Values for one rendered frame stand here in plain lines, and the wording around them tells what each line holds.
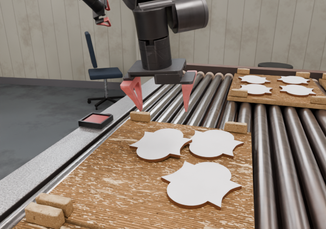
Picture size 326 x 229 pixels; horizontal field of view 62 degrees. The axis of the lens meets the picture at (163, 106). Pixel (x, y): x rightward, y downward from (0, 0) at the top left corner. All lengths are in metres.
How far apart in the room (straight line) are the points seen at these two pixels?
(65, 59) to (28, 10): 0.91
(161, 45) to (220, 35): 3.63
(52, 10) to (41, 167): 4.20
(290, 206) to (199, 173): 0.17
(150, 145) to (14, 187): 0.29
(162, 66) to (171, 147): 0.21
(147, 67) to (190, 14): 0.12
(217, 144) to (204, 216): 0.23
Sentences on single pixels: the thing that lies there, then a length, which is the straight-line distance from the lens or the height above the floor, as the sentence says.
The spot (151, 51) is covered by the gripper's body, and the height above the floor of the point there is 1.17.
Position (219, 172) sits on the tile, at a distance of 0.55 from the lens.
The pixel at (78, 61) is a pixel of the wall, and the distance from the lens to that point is 4.67.
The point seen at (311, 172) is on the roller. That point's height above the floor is 0.92.
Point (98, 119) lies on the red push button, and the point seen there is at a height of 0.93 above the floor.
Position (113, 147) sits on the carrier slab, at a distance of 0.66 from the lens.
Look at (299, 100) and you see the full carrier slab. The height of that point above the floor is 0.94.
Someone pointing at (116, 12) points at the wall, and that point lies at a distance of 4.33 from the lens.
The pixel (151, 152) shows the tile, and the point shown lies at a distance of 0.61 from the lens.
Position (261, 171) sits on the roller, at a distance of 0.63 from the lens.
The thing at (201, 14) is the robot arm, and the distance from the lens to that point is 0.50.
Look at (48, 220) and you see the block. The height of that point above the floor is 0.95.
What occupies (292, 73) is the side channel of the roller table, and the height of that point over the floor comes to 0.94.
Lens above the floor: 1.24
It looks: 20 degrees down
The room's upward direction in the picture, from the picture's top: straight up
